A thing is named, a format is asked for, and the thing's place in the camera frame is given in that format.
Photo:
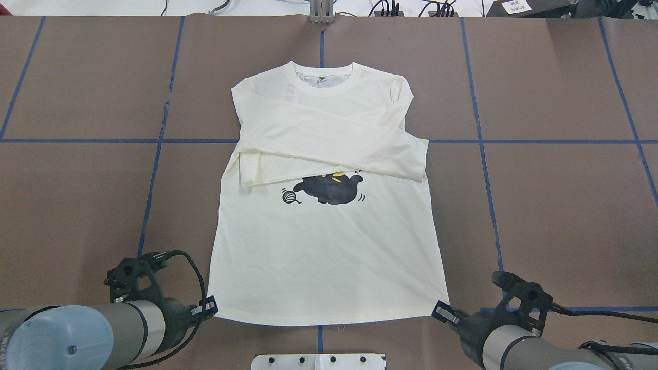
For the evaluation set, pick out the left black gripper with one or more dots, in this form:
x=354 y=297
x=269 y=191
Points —
x=177 y=312

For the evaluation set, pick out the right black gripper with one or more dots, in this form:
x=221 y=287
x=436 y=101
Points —
x=474 y=326

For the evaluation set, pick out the cream long sleeve cat shirt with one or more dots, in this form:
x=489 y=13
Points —
x=325 y=212

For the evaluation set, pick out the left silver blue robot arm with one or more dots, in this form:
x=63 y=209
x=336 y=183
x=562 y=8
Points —
x=121 y=335

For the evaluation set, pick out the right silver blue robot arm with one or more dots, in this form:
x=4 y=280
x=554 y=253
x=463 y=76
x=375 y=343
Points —
x=503 y=339

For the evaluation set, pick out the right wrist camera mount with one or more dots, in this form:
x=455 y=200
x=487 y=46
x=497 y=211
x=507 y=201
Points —
x=525 y=304

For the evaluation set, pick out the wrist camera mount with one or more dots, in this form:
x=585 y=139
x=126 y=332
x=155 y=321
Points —
x=134 y=279
x=525 y=304

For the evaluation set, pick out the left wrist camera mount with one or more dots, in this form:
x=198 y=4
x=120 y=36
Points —
x=134 y=279

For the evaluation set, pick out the white pedestal column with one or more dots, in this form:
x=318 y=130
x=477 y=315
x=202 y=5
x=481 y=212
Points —
x=320 y=361

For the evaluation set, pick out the aluminium frame post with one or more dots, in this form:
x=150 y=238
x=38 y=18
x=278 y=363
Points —
x=321 y=11

